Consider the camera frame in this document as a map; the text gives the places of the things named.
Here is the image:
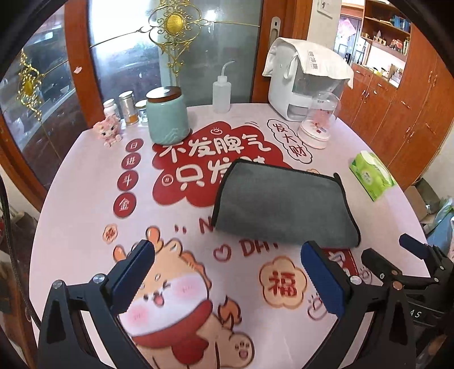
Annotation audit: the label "cardboard box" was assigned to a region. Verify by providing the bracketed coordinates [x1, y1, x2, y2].
[404, 184, 430, 225]

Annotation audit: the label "small glass jar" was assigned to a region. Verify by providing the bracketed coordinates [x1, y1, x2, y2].
[135, 100, 150, 123]

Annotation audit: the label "glass dome with pink base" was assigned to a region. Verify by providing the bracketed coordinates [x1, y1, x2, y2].
[297, 90, 342, 150]

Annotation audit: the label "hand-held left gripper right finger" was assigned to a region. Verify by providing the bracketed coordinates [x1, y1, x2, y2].
[300, 240, 414, 369]

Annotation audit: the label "wooden cabinet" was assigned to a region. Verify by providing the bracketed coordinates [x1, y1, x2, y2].
[339, 0, 454, 188]

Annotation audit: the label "small gold door ornament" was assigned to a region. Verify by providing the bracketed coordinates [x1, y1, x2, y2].
[16, 50, 45, 118]

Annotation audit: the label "celadon jar with wooden lid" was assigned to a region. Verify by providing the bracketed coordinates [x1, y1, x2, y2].
[146, 86, 190, 145]

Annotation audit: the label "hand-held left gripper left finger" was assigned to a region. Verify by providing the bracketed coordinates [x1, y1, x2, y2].
[37, 239, 157, 369]

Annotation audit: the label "small spice jars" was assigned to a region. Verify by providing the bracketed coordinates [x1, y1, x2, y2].
[118, 91, 139, 125]

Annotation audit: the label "green tissue box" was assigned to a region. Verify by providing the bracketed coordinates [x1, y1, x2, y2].
[348, 151, 397, 202]

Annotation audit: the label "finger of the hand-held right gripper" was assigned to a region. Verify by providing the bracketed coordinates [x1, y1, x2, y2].
[399, 233, 445, 272]
[361, 248, 405, 289]

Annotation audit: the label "large gold door ornament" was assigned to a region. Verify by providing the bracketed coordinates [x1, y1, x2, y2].
[147, 0, 203, 75]

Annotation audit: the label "plastic bag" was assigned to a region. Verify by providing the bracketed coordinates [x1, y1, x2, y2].
[424, 197, 454, 249]

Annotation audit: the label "grey towel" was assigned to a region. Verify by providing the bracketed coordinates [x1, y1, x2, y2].
[213, 158, 361, 248]

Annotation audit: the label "pink toy figure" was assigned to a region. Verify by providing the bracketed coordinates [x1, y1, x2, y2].
[93, 119, 123, 148]

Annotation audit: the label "white pill bottle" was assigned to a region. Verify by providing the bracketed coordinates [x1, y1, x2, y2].
[103, 99, 120, 123]

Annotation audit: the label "white cloth cover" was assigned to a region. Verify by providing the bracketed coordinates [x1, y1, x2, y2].
[262, 36, 354, 89]

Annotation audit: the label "clear squeeze bottle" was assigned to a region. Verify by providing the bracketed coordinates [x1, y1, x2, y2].
[212, 61, 236, 114]

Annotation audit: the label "white countertop appliance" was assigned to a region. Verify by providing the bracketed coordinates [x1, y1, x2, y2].
[268, 37, 350, 122]

